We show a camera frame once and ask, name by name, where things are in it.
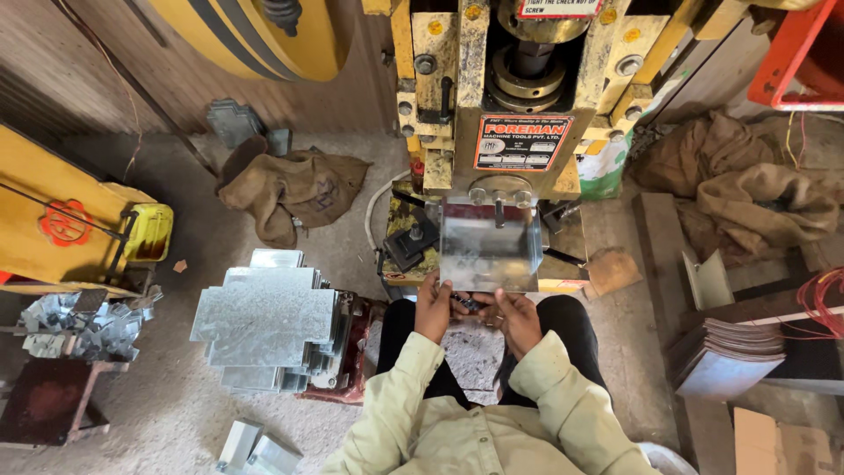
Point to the person's right hand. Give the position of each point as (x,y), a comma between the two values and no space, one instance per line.
(517,323)

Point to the person's left hand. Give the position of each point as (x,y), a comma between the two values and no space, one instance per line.
(432,310)

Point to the bent galvanized sheet metal tray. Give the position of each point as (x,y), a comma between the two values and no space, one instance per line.
(488,247)

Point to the black die clamp block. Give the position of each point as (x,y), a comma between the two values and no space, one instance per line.
(410,243)

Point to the red metal stand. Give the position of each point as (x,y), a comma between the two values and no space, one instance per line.
(346,349)

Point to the stack of cross-shaped metal blanks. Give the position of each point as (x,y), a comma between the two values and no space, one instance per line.
(264,316)

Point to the white green printed sack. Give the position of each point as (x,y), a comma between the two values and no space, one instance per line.
(601,168)

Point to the brown burlap sack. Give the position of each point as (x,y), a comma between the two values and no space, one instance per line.
(290,188)

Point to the bent sheet metal piece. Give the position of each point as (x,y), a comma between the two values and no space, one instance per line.
(707,280)

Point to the yellow power press machine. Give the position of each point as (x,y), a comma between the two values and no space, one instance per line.
(514,119)

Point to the stack of flat metal sheets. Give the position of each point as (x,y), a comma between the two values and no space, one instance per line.
(725,356)

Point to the folded sheet metal box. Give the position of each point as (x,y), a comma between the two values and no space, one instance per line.
(271,458)
(239,445)

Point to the wooden bench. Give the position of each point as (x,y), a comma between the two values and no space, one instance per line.
(738,316)

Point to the heap of brown burlap sacks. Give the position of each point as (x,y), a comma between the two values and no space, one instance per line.
(738,178)

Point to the stack of grey metal plates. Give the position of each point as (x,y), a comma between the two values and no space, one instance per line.
(237,122)

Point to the brown cardboard piece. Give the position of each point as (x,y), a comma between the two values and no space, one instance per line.
(781,443)

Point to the yellow press flywheel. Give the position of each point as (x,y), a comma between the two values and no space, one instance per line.
(264,33)

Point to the pile of small metal offcuts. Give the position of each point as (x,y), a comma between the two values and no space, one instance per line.
(86,326)

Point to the yellow machine with red emblem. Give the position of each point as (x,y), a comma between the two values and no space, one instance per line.
(66,218)

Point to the rusty red metal stool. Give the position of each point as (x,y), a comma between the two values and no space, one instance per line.
(49,402)

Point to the red metal frame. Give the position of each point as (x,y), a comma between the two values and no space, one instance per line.
(794,59)

